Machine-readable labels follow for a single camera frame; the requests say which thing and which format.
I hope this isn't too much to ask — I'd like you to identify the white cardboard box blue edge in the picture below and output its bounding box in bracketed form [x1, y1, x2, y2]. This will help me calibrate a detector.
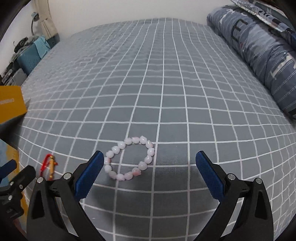
[1, 140, 28, 235]

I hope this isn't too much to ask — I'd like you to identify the yellow cardboard box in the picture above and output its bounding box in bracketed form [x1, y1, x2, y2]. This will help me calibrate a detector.
[0, 86, 27, 124]

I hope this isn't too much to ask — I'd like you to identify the grey hard suitcase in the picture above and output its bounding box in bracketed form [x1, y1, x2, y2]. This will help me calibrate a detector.
[1, 62, 27, 86]

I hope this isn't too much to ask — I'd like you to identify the grey checked bed sheet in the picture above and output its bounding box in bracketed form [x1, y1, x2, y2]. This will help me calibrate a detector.
[13, 19, 295, 240]

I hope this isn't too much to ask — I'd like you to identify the teal hard suitcase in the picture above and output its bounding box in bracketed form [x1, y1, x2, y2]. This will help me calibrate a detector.
[16, 36, 51, 76]

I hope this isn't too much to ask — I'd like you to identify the beige curtain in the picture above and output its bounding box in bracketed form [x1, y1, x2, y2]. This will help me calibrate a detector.
[34, 0, 60, 43]

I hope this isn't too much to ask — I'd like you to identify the blue grey folded quilt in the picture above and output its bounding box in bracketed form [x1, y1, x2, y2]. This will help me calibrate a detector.
[207, 1, 295, 118]

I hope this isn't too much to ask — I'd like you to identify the pink bead bracelet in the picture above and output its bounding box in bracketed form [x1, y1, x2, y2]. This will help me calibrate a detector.
[103, 136, 155, 181]

